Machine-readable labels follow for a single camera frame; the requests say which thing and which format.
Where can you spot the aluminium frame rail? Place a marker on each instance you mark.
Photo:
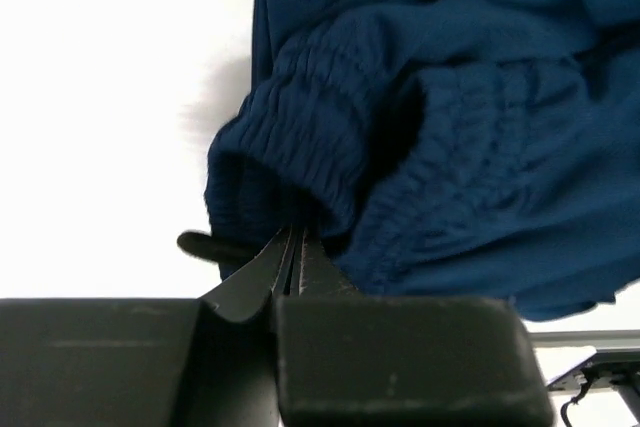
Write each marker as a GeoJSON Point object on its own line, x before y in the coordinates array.
{"type": "Point", "coordinates": [601, 340]}

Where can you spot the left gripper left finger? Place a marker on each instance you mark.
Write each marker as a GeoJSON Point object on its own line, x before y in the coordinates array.
{"type": "Point", "coordinates": [147, 362]}

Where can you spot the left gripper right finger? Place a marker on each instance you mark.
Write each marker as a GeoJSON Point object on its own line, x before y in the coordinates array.
{"type": "Point", "coordinates": [346, 359]}

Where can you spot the navy blue shorts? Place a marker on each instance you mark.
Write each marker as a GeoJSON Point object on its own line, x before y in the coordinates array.
{"type": "Point", "coordinates": [440, 147]}

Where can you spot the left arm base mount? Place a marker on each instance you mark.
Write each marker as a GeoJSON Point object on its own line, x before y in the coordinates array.
{"type": "Point", "coordinates": [616, 369]}

